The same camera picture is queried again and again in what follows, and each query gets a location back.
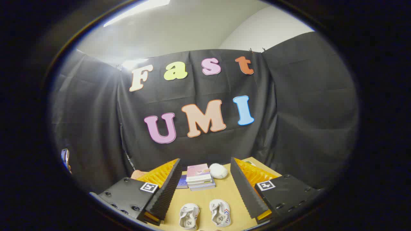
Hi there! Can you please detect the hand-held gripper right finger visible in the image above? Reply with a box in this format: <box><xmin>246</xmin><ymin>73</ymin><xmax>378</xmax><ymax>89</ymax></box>
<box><xmin>230</xmin><ymin>157</ymin><xmax>325</xmax><ymax>225</ymax></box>

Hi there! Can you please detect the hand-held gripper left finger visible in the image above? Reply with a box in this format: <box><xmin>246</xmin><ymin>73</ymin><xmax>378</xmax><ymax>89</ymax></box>
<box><xmin>90</xmin><ymin>158</ymin><xmax>182</xmax><ymax>227</ymax></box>

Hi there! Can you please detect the white shoe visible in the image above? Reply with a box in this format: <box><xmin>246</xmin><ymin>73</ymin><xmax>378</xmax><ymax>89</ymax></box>
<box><xmin>209</xmin><ymin>199</ymin><xmax>232</xmax><ymax>227</ymax></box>
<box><xmin>179</xmin><ymin>203</ymin><xmax>200</xmax><ymax>231</ymax></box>

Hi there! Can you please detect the white fluffy ball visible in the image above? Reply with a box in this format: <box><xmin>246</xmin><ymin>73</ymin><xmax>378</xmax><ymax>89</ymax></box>
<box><xmin>209</xmin><ymin>163</ymin><xmax>229</xmax><ymax>179</ymax></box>

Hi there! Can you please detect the orange fuzzy sponge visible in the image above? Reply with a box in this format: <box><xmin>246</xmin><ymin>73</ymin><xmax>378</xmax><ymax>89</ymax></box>
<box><xmin>131</xmin><ymin>170</ymin><xmax>150</xmax><ymax>180</ymax></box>

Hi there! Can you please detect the white cover book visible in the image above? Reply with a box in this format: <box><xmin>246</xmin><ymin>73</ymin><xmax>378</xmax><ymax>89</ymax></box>
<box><xmin>188</xmin><ymin>177</ymin><xmax>215</xmax><ymax>188</ymax></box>

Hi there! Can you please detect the pink cover book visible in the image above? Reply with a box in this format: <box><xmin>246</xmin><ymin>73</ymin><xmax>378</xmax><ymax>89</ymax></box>
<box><xmin>186</xmin><ymin>164</ymin><xmax>212</xmax><ymax>183</ymax></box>

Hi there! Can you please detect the grey-blue cover book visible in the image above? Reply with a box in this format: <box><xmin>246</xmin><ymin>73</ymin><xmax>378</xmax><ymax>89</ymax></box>
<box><xmin>189</xmin><ymin>182</ymin><xmax>216</xmax><ymax>192</ymax></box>

